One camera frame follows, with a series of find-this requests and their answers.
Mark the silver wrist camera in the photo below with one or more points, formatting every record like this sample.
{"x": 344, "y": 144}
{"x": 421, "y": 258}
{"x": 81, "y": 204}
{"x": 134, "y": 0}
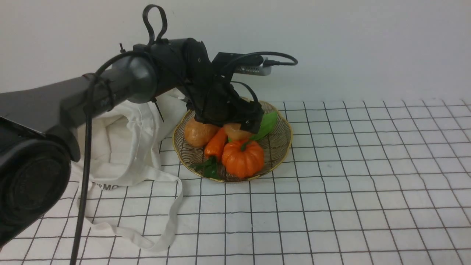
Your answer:
{"x": 249, "y": 65}

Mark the white grid tablecloth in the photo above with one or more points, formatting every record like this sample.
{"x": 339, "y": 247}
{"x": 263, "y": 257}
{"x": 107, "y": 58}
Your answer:
{"x": 365, "y": 183}

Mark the gold wire basket plate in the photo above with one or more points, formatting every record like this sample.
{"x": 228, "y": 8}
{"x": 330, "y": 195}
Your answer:
{"x": 276, "y": 145}

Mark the round brown potato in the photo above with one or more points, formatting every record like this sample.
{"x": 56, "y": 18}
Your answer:
{"x": 235, "y": 133}

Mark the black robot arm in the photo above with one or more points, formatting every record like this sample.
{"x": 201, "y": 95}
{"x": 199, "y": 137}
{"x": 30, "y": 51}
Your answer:
{"x": 38, "y": 140}

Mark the white canvas tote bag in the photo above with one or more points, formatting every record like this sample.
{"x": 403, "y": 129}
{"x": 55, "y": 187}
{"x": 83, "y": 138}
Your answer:
{"x": 124, "y": 153}

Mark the oval brown potato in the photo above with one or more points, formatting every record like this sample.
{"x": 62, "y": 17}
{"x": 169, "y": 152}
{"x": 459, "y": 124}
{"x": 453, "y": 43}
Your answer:
{"x": 199, "y": 134}

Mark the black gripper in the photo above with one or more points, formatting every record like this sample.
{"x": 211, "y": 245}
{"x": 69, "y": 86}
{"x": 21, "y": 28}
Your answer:
{"x": 219, "y": 104}

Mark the orange carrot with green top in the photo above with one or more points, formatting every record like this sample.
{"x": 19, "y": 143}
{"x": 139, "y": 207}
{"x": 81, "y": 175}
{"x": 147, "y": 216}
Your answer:
{"x": 213, "y": 155}

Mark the green bitter gourd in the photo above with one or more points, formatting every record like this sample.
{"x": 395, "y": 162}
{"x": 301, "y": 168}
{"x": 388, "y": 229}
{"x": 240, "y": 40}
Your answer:
{"x": 268, "y": 123}

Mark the small orange pumpkin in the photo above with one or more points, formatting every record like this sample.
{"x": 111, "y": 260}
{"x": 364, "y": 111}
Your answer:
{"x": 243, "y": 159}

